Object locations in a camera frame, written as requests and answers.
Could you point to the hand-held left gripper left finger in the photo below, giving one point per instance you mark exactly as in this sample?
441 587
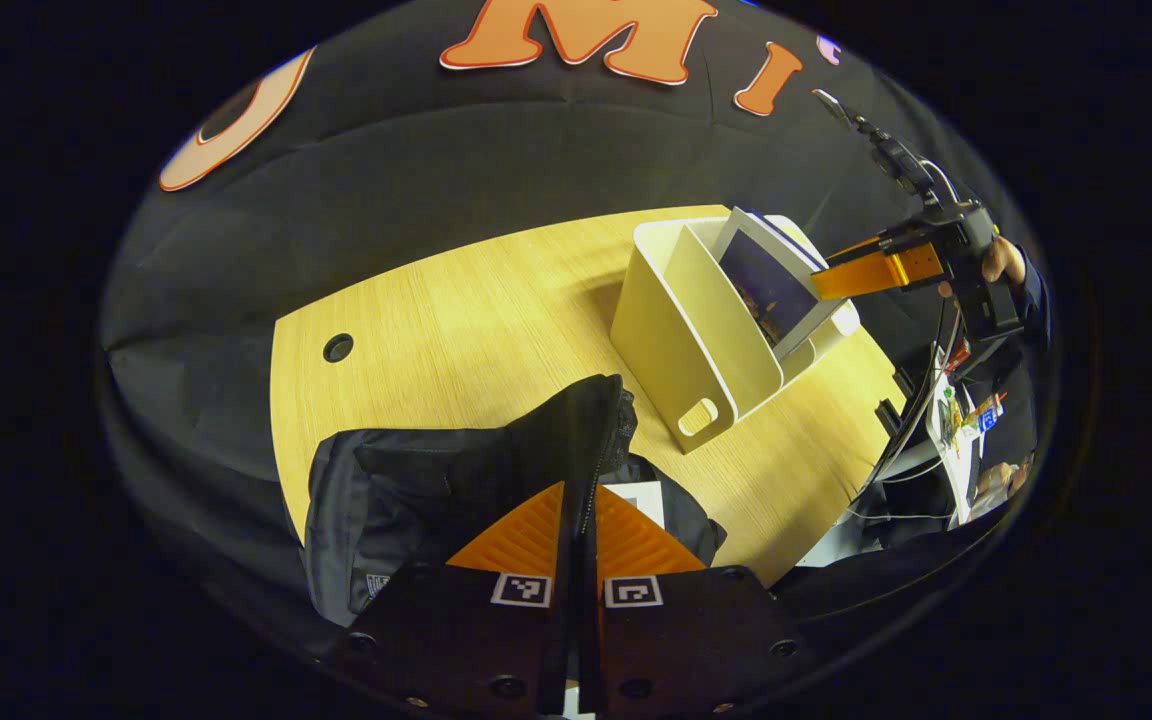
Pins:
456 640

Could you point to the white plastic bookshelf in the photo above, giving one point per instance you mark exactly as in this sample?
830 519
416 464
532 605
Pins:
676 330

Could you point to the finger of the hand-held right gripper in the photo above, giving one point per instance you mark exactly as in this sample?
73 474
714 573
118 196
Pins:
876 270

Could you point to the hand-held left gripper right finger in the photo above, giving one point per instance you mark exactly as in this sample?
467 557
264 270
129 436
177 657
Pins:
696 640

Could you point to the dark blue book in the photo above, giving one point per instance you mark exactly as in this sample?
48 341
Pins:
771 290

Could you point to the cluttered white side desk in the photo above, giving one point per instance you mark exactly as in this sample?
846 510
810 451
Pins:
956 440

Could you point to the black schoolbag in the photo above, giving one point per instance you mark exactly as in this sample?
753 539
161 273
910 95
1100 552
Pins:
436 480

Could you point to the black table edge bracket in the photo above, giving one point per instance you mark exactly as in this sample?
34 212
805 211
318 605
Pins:
889 415

